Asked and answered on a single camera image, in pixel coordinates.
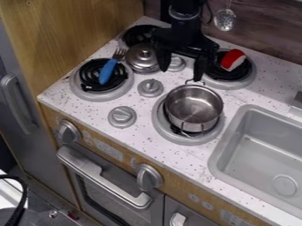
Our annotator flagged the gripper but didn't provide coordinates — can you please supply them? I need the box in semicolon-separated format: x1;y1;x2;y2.
151;26;221;83

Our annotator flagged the silver lid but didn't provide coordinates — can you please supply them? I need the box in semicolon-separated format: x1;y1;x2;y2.
124;42;163;74

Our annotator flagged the silver pot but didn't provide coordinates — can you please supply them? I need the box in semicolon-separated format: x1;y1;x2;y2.
162;79;226;138

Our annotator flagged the red and white toy food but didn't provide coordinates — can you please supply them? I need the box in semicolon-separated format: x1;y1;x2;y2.
218;49;248;72

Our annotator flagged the silver slotted spoon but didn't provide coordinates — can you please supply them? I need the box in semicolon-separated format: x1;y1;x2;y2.
213;0;238;33

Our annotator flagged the toy stove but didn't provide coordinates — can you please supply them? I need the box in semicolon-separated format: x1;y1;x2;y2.
68;24;259;147

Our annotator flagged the toy sink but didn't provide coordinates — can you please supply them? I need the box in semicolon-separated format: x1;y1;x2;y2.
206;103;302;219

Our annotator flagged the grey toy fridge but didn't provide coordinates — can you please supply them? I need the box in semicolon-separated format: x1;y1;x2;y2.
0;17;80;208

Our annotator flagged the blue handled fork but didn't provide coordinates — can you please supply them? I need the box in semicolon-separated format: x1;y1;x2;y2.
96;48;129;86

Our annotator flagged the black cable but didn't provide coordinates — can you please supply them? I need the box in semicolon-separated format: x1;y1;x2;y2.
0;174;30;226

